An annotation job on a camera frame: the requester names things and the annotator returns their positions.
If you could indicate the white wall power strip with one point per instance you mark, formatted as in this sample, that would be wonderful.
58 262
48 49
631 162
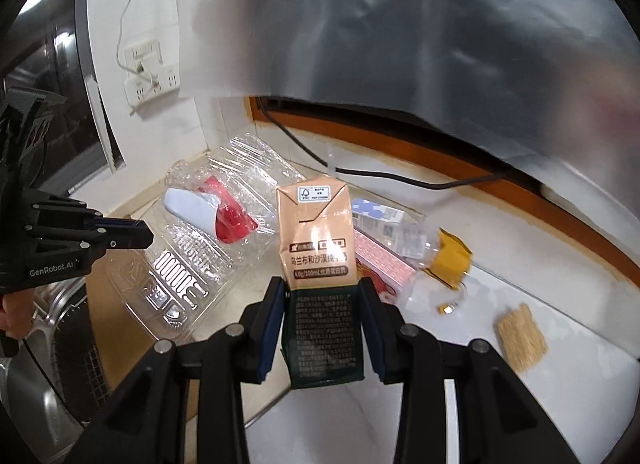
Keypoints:
148 76

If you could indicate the orange and green drink carton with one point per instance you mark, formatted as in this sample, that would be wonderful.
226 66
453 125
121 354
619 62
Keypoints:
321 333

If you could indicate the translucent grey plastic bag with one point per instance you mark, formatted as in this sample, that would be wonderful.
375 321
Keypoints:
549 86

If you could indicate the white and blue small carton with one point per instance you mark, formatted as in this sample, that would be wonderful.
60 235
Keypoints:
376 219

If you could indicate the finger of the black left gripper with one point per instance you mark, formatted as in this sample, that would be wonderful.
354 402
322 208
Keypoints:
126 234

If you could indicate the clear plastic clamshell tray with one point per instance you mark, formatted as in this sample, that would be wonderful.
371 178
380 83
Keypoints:
197 269

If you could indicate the stainless steel sink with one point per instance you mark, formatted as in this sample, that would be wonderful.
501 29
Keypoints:
55 385

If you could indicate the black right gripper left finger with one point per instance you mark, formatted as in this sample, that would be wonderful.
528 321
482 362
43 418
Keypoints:
261 322

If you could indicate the clear plastic bottle yellow label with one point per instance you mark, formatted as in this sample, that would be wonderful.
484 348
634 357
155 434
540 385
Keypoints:
442 256

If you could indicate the person's left hand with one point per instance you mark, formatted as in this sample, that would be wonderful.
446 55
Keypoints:
17 313

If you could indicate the pink strawberry milk carton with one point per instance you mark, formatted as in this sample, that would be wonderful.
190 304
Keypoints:
390 274

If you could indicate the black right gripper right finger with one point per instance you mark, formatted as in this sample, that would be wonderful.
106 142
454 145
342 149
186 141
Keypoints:
381 323

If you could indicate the beige loofah scrubbing pad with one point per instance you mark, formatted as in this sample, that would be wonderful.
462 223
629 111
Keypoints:
522 341

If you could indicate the brown cardboard sheet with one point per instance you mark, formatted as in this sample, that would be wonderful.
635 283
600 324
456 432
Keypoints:
130 309

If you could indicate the red and white wrapper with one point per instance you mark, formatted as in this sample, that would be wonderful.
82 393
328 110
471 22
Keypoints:
212 209

